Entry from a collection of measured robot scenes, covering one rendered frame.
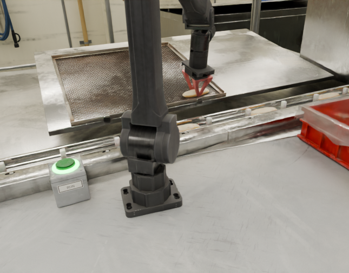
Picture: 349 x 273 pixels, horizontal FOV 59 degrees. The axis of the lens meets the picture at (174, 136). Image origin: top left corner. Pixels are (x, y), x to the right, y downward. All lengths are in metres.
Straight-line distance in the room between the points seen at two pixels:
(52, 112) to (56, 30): 3.53
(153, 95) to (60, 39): 3.97
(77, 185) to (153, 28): 0.35
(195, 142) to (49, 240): 0.42
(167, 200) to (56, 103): 0.53
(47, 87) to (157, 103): 0.62
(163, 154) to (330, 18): 0.98
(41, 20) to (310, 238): 4.16
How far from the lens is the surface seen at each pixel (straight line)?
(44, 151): 0.86
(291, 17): 3.28
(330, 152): 0.88
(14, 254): 0.65
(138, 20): 0.53
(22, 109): 1.30
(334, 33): 1.38
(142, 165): 0.60
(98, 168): 0.76
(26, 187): 0.76
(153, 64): 0.54
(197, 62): 0.96
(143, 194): 0.62
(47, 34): 4.48
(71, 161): 0.69
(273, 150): 0.87
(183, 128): 0.88
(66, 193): 0.69
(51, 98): 1.06
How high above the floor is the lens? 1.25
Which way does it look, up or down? 27 degrees down
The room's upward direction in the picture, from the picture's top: 2 degrees counter-clockwise
